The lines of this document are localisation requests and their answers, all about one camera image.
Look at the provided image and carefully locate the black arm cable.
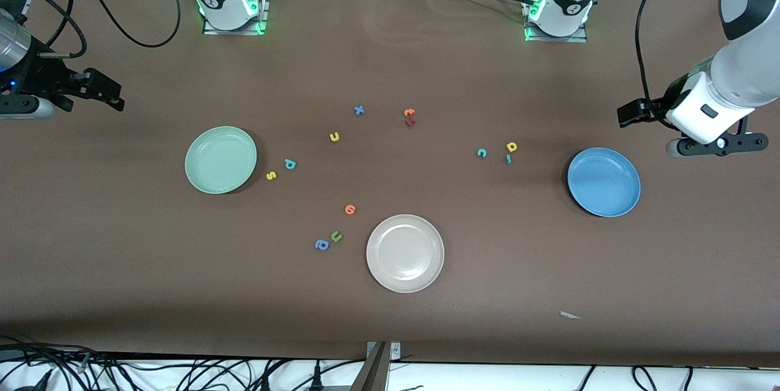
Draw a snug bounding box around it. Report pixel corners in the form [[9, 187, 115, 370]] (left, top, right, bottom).
[[635, 0, 689, 130], [0, 0, 182, 58]]

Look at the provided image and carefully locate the green plate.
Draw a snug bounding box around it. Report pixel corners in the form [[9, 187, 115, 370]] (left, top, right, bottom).
[[184, 126, 258, 195]]

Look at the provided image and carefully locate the beige plate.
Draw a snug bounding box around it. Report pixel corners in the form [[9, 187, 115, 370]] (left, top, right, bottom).
[[366, 214, 445, 294]]

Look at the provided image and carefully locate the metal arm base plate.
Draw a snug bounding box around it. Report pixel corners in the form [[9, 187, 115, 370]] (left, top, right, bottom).
[[203, 0, 270, 35], [524, 0, 589, 43]]

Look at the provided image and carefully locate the blue plate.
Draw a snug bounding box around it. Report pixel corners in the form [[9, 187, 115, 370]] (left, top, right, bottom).
[[567, 147, 642, 218]]

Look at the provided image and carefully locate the aluminium frame profile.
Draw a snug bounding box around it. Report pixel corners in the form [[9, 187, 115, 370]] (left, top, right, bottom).
[[350, 342, 391, 391]]

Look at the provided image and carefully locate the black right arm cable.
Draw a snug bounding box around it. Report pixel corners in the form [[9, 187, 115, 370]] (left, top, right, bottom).
[[0, 0, 182, 58]]

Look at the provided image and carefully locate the black floor cable bundle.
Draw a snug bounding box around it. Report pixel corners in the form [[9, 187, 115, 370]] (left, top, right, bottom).
[[0, 335, 366, 391]]

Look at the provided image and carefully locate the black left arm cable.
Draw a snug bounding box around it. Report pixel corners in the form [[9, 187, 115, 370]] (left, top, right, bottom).
[[635, 0, 689, 130]]

